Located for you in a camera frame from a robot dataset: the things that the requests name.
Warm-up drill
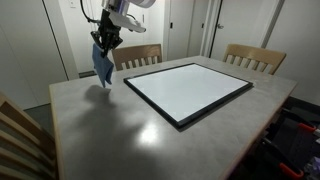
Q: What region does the slatted wooden chair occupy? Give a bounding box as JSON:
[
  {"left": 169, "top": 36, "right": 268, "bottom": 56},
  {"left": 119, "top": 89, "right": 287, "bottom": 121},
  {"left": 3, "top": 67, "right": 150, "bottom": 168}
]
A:
[{"left": 0, "top": 91, "right": 58, "bottom": 180}]

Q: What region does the white door with knob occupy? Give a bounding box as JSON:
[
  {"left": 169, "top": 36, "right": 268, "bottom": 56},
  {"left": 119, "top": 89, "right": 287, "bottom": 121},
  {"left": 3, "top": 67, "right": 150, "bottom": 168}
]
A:
[{"left": 209, "top": 0, "right": 278, "bottom": 63}]

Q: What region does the light wooden chair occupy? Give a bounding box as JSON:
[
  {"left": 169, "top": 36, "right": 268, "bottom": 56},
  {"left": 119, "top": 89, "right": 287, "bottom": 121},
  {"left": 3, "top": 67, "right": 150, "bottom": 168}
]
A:
[{"left": 222, "top": 43, "right": 288, "bottom": 76}]

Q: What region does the black robot stand surface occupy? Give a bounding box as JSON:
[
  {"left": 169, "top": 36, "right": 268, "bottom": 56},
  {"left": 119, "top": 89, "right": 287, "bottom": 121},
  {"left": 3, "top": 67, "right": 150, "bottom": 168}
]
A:
[{"left": 229, "top": 96, "right": 320, "bottom": 180}]

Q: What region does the brown wooden chair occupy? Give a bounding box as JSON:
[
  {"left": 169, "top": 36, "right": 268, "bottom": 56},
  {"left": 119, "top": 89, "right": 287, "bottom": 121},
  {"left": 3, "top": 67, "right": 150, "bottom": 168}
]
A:
[{"left": 110, "top": 43, "right": 163, "bottom": 72}]

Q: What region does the orange and black clamp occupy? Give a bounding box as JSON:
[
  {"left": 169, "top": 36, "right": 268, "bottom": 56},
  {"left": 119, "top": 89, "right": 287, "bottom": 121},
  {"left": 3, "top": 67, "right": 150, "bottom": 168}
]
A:
[
  {"left": 260, "top": 135, "right": 305, "bottom": 180},
  {"left": 283, "top": 108, "right": 319, "bottom": 134}
]

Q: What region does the white door with lever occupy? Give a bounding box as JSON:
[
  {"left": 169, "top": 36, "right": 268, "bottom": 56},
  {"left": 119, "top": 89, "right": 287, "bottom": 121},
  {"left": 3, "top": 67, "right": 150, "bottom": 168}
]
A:
[{"left": 87, "top": 0, "right": 148, "bottom": 74}]

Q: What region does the white door with latch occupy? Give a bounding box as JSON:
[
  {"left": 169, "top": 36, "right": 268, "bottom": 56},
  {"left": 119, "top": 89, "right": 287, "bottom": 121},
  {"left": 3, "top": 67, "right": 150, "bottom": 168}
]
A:
[{"left": 165, "top": 0, "right": 203, "bottom": 62}]

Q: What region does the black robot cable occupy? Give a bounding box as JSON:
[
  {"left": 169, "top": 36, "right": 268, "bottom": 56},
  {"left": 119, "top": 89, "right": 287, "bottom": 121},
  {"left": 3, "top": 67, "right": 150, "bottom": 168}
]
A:
[{"left": 79, "top": 0, "right": 103, "bottom": 25}]

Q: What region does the black floor object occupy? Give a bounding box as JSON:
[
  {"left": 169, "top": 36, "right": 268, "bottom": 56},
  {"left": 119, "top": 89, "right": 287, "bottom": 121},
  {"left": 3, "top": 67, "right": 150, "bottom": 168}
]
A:
[{"left": 78, "top": 69, "right": 98, "bottom": 79}]

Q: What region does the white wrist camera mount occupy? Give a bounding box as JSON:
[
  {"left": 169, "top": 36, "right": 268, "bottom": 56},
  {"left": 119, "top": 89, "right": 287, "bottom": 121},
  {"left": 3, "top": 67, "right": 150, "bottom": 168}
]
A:
[{"left": 109, "top": 11, "right": 148, "bottom": 34}]

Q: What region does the black framed whiteboard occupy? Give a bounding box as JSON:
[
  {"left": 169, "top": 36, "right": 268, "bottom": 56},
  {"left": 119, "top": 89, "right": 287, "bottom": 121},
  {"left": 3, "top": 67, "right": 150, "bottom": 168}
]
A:
[{"left": 123, "top": 62, "right": 254, "bottom": 129}]

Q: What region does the blue towel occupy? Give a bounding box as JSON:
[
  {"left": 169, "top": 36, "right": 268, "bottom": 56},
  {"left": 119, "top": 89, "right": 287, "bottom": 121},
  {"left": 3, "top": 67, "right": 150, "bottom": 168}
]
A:
[{"left": 91, "top": 42, "right": 115, "bottom": 89}]

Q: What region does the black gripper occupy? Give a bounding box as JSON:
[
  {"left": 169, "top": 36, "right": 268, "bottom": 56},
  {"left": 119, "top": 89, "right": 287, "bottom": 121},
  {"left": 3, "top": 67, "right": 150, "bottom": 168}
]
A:
[{"left": 90, "top": 9, "right": 124, "bottom": 58}]

